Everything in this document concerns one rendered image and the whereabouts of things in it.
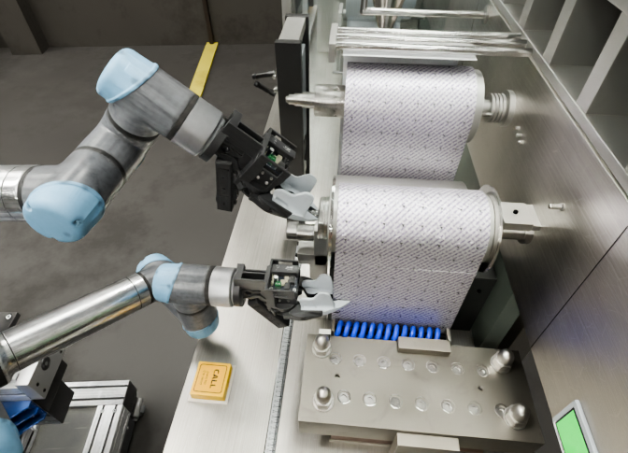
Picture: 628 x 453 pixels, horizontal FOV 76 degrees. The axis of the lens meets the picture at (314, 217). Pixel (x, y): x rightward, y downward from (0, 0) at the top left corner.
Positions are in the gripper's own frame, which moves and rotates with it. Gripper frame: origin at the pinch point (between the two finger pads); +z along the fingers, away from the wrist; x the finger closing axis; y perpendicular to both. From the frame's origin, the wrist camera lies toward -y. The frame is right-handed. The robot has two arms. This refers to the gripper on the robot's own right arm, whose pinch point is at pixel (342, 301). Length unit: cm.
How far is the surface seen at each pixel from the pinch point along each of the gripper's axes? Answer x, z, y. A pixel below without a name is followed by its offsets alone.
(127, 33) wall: 371, -234, -96
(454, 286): -0.3, 19.0, 7.6
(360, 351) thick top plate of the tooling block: -6.8, 3.9, -6.1
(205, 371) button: -8.6, -27.5, -16.6
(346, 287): -0.3, 0.4, 5.1
